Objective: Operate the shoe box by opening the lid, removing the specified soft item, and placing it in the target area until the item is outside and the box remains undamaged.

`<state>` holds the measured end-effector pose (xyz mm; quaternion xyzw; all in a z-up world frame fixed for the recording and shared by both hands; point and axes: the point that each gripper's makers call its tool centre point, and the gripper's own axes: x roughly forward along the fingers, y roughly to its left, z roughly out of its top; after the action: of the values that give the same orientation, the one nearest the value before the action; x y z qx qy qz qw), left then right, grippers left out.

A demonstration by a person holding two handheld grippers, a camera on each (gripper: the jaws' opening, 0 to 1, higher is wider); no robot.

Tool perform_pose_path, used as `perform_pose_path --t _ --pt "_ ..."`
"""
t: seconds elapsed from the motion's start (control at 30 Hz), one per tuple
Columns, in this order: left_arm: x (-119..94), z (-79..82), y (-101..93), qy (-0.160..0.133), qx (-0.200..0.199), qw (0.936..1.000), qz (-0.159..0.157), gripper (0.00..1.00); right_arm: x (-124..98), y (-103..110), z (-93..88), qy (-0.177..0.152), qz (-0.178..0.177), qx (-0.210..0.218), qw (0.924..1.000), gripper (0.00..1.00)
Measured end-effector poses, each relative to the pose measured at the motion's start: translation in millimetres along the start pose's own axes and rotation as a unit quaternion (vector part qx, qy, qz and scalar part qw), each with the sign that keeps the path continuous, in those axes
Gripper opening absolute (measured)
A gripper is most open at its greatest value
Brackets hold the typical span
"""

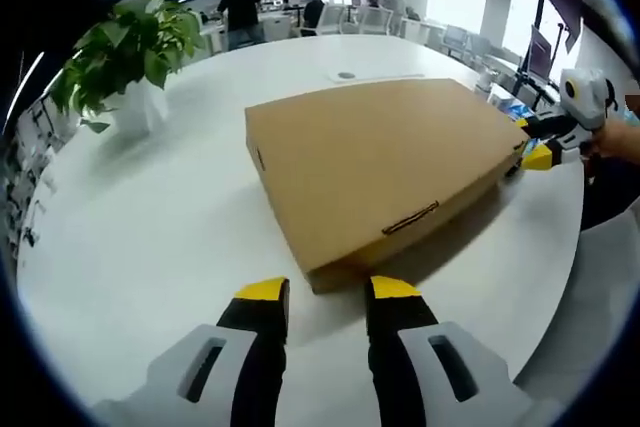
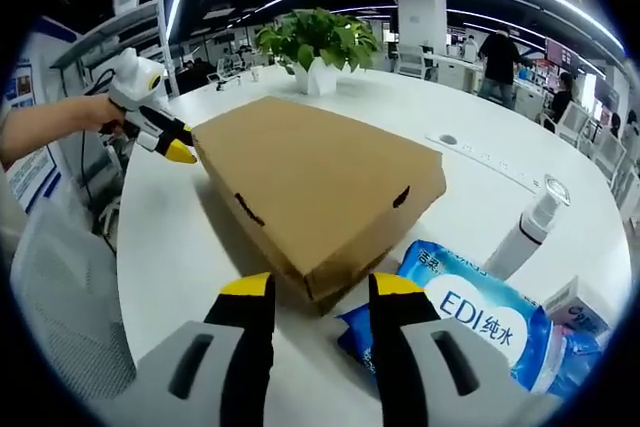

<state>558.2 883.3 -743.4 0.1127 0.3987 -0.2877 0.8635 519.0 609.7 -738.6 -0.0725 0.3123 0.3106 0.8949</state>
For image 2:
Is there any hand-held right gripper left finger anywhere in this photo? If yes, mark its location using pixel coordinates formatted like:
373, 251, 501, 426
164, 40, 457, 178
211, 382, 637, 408
133, 271, 277, 427

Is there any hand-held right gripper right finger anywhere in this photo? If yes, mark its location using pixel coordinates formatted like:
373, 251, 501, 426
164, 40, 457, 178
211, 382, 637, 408
368, 270, 534, 427

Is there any blue wet wipes pack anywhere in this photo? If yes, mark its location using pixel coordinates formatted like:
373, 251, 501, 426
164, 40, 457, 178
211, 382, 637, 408
398, 239, 556, 393

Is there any small blue tissue pack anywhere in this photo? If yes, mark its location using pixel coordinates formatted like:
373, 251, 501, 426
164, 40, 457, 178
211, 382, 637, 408
335, 304, 401, 383

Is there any small white carton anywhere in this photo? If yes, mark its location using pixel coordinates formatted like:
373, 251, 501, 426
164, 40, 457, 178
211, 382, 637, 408
542, 274, 612, 336

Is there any brown cardboard shoe box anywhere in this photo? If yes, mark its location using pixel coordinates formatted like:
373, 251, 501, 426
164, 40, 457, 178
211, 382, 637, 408
191, 95, 447, 317

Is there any white spray bottle clear cap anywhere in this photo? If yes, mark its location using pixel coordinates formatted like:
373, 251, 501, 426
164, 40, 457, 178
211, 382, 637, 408
482, 174, 572, 281

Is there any person's left hand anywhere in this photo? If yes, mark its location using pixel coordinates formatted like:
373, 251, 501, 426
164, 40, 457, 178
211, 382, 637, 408
73, 93, 126, 136

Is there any grey metal shelf rack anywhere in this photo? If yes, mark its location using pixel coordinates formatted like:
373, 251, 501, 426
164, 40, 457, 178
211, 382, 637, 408
49, 0, 184, 98

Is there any light blue crumpled pack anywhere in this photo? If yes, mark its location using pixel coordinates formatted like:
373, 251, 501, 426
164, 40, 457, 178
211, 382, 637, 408
549, 324, 609, 396

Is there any grey mesh office chair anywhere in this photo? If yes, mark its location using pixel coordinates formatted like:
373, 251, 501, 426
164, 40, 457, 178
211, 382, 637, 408
9, 206, 139, 398

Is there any green potted plant white pot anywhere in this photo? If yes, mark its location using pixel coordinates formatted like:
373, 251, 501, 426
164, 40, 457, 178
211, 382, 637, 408
254, 7, 381, 96

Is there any white table socket strip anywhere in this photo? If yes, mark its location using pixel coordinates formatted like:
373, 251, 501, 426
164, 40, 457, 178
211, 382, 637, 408
424, 131, 544, 193

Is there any white office chair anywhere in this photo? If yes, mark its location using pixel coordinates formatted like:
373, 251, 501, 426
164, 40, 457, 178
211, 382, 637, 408
557, 101, 591, 148
589, 129, 626, 173
397, 44, 426, 78

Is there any purple screen monitor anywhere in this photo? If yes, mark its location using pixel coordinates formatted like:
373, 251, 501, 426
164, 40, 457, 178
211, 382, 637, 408
544, 36, 584, 71

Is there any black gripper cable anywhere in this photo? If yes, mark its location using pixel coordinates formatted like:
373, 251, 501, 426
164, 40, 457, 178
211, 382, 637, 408
79, 66, 117, 98

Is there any blue white wall poster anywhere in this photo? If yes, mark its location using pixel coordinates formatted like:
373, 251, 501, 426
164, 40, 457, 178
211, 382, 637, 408
0, 54, 64, 213

